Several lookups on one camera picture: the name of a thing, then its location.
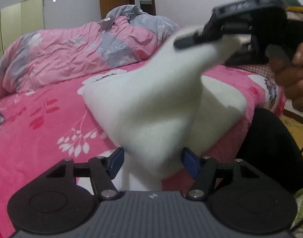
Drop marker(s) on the right hand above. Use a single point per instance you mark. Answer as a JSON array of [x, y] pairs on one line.
[[289, 75]]

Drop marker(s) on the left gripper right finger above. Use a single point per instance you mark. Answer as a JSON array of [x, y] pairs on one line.
[[202, 170]]

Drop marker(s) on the cream fleece sweater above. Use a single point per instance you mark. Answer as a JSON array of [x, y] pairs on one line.
[[153, 112]]

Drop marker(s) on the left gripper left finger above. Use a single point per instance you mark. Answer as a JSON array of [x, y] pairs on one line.
[[103, 170]]

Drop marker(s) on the pink floral bed blanket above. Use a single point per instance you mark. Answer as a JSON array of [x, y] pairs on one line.
[[45, 126]]

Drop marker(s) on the yellow-green wardrobe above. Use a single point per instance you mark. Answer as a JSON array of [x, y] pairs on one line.
[[19, 19]]

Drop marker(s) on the pink grey floral duvet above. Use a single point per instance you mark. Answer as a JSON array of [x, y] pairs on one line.
[[125, 36]]

